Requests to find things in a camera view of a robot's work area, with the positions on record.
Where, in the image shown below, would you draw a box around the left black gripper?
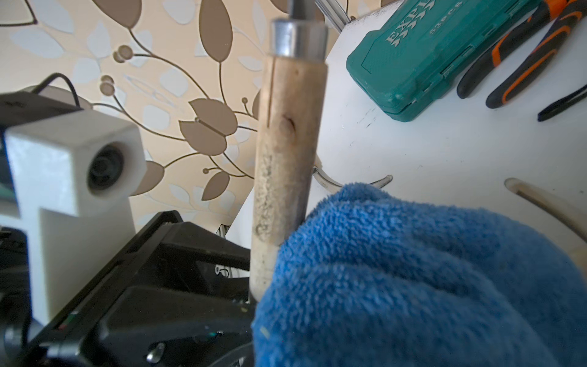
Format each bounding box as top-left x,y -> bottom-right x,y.
1,211 -> 255,366

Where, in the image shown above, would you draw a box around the sickle wooden handle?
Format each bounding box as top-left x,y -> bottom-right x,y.
504,177 -> 586,278
312,155 -> 394,194
249,1 -> 328,301

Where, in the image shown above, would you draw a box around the blue microfiber rag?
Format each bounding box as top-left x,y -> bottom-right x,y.
252,183 -> 586,366

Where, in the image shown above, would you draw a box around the green plastic tool case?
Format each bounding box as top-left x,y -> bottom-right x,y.
346,0 -> 538,122

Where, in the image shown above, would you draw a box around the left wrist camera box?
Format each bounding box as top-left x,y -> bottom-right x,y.
1,92 -> 147,325

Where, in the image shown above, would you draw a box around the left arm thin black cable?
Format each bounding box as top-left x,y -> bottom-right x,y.
30,72 -> 82,109

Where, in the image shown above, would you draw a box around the black red handled pliers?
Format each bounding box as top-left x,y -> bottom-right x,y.
456,0 -> 587,123

